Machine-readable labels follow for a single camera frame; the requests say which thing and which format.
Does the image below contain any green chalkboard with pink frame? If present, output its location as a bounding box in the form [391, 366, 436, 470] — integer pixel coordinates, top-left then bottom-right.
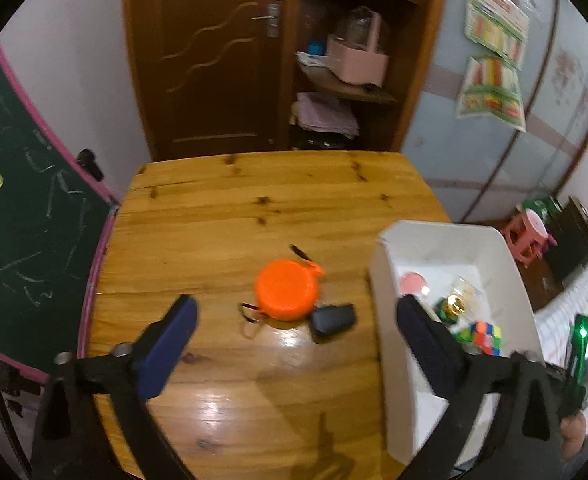
[0, 42, 120, 376]

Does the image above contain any orange round case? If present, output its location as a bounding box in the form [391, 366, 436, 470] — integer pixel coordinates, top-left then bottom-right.
[239, 244, 325, 338]

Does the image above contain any pink plastic stool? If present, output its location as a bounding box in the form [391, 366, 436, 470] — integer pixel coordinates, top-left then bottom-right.
[501, 210, 558, 267]

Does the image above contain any brown wooden shelf cabinet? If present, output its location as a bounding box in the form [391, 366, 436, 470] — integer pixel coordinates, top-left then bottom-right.
[279, 0, 452, 153]

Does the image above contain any white plastic bin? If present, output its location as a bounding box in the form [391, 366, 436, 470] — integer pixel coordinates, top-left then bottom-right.
[369, 220, 547, 466]

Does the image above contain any green bag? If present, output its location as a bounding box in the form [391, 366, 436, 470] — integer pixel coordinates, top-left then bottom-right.
[521, 195, 564, 223]

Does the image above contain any pink oval case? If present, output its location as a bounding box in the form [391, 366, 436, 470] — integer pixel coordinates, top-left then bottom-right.
[399, 270, 429, 297]

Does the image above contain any wall poster with coloured bars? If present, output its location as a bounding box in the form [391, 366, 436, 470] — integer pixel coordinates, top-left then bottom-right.
[464, 0, 530, 68]

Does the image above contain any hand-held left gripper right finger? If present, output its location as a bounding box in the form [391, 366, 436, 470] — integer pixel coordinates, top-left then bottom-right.
[396, 294, 564, 480]

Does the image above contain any pale blue sliding wardrobe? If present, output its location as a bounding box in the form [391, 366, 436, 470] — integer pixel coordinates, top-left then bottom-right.
[401, 0, 588, 226]

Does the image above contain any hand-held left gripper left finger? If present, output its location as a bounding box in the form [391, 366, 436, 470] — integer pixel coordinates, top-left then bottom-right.
[31, 294, 201, 480]

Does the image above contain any black easel knob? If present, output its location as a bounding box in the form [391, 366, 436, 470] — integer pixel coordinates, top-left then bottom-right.
[76, 149, 105, 181]
[0, 360, 40, 397]

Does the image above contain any silver door handle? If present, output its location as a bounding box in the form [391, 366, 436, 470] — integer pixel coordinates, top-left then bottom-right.
[251, 4, 279, 38]

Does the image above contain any green bottle with gold cap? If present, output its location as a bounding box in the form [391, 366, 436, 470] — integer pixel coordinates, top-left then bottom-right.
[434, 296, 467, 325]

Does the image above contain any multicolour puzzle cube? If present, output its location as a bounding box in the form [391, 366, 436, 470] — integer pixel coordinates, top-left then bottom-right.
[454, 320, 503, 357]

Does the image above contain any person's right hand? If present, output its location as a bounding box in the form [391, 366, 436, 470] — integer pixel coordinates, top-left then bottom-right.
[560, 412, 588, 463]

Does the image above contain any folded pink cloth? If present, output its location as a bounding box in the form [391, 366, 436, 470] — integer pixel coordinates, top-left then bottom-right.
[291, 91, 361, 138]

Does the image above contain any clear plastic box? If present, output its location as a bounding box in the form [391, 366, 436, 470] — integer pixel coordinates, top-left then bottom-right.
[446, 276, 487, 311]

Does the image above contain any pink storage basket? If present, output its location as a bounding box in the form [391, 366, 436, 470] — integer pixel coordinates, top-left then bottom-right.
[326, 6, 391, 86]

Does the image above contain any dark wooden nightstand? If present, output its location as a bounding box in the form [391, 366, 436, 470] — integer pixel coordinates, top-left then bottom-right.
[544, 196, 588, 282]

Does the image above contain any white patterned bed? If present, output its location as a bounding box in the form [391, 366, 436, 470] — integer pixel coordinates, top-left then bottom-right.
[534, 247, 588, 361]

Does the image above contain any wall poster with green border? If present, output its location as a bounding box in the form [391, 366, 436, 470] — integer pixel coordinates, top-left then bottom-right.
[456, 55, 527, 132]

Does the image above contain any brown wooden door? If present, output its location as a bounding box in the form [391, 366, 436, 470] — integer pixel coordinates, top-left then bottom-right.
[122, 0, 305, 161]

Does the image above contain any black charger adapter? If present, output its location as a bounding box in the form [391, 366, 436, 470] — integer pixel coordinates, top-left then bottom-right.
[310, 303, 357, 345]

